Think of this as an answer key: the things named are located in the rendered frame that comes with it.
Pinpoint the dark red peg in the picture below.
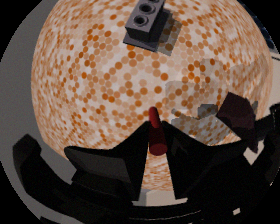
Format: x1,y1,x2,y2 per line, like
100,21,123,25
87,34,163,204
148,107,168,156

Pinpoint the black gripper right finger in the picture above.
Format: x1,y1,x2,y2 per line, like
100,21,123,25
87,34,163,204
161,120,250,200

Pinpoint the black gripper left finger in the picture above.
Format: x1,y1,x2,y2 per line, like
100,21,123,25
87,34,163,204
63,120,149,201

